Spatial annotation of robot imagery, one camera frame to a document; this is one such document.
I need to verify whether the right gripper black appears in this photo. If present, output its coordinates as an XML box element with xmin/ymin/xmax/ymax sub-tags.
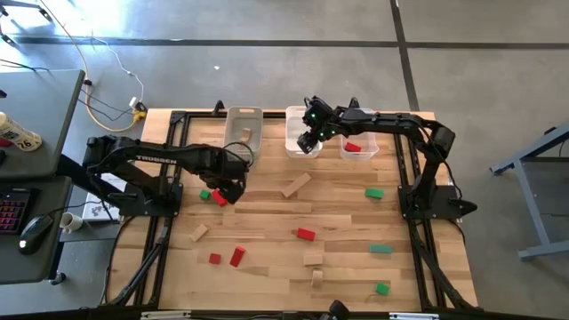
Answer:
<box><xmin>296</xmin><ymin>116</ymin><xmax>344</xmax><ymax>156</ymax></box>

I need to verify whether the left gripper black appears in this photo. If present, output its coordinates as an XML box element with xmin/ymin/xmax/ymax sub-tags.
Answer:
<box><xmin>204</xmin><ymin>148</ymin><xmax>250</xmax><ymax>206</ymax></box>

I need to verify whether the long wooden plank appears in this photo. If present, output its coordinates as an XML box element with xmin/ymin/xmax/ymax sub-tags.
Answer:
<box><xmin>281</xmin><ymin>172</ymin><xmax>313</xmax><ymax>199</ymax></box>

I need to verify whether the small wooden plank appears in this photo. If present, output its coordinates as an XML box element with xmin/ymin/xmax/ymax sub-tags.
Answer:
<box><xmin>189</xmin><ymin>223</ymin><xmax>209</xmax><ymax>244</ymax></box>

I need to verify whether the red wedge block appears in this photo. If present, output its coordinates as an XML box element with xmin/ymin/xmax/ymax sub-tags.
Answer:
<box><xmin>228</xmin><ymin>245</ymin><xmax>246</xmax><ymax>268</ymax></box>

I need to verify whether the white plastic bin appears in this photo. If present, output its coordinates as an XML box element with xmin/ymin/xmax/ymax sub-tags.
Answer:
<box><xmin>284</xmin><ymin>105</ymin><xmax>325</xmax><ymax>159</ymax></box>

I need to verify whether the clear plastic bin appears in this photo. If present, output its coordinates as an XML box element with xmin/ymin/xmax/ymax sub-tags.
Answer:
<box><xmin>338</xmin><ymin>107</ymin><xmax>380</xmax><ymax>160</ymax></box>

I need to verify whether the grey plastic bin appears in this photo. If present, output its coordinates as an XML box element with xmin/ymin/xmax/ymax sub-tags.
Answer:
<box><xmin>223</xmin><ymin>106</ymin><xmax>264</xmax><ymax>160</ymax></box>

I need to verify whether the white printed box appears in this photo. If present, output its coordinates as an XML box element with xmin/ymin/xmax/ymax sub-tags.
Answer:
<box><xmin>82</xmin><ymin>172</ymin><xmax>128</xmax><ymax>222</ymax></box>

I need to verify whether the white mug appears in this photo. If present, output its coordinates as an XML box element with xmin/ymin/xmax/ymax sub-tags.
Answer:
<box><xmin>60</xmin><ymin>212</ymin><xmax>84</xmax><ymax>234</ymax></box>

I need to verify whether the black computer mouse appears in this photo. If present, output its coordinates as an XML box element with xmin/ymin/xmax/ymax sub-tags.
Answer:
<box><xmin>18</xmin><ymin>214</ymin><xmax>54</xmax><ymax>256</ymax></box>

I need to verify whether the dark desk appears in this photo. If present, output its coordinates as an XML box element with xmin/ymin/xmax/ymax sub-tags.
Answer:
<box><xmin>0</xmin><ymin>175</ymin><xmax>72</xmax><ymax>285</ymax></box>

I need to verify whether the grey desk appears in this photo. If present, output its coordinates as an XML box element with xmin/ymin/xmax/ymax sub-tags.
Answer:
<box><xmin>0</xmin><ymin>69</ymin><xmax>85</xmax><ymax>179</ymax></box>

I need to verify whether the backlit keyboard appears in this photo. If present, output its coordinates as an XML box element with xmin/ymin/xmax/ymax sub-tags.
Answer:
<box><xmin>0</xmin><ymin>188</ymin><xmax>31</xmax><ymax>236</ymax></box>

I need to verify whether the white labelled bottle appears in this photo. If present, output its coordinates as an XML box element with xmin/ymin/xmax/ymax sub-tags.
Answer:
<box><xmin>0</xmin><ymin>111</ymin><xmax>44</xmax><ymax>153</ymax></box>

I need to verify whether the grey metal stand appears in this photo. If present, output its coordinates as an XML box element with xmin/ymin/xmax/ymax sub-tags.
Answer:
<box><xmin>490</xmin><ymin>125</ymin><xmax>569</xmax><ymax>260</ymax></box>

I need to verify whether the black chair base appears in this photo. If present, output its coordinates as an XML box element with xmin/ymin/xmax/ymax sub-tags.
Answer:
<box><xmin>0</xmin><ymin>0</ymin><xmax>54</xmax><ymax>48</ymax></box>

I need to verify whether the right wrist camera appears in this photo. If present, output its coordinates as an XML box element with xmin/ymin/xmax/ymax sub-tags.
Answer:
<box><xmin>302</xmin><ymin>95</ymin><xmax>331</xmax><ymax>122</ymax></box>

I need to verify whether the black aluminium table frame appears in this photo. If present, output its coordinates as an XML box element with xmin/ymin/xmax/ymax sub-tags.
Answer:
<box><xmin>106</xmin><ymin>109</ymin><xmax>479</xmax><ymax>312</ymax></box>

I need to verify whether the black cable bundle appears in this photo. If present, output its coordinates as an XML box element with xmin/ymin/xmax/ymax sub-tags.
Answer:
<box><xmin>106</xmin><ymin>217</ymin><xmax>174</xmax><ymax>308</ymax></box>
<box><xmin>411</xmin><ymin>220</ymin><xmax>473</xmax><ymax>310</ymax></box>

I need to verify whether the white cable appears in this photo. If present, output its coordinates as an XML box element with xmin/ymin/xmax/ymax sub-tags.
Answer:
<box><xmin>91</xmin><ymin>36</ymin><xmax>146</xmax><ymax>108</ymax></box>

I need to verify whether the silver bracket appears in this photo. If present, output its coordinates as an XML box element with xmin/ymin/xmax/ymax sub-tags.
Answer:
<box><xmin>389</xmin><ymin>312</ymin><xmax>440</xmax><ymax>320</ymax></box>
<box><xmin>140</xmin><ymin>310</ymin><xmax>192</xmax><ymax>320</ymax></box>

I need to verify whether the yellow cable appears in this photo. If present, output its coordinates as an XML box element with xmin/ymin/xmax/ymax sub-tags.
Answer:
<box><xmin>38</xmin><ymin>0</ymin><xmax>148</xmax><ymax>133</ymax></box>

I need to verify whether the black floor cable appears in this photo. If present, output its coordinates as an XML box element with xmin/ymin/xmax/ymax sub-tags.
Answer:
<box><xmin>78</xmin><ymin>91</ymin><xmax>134</xmax><ymax>122</ymax></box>
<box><xmin>0</xmin><ymin>59</ymin><xmax>51</xmax><ymax>73</ymax></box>

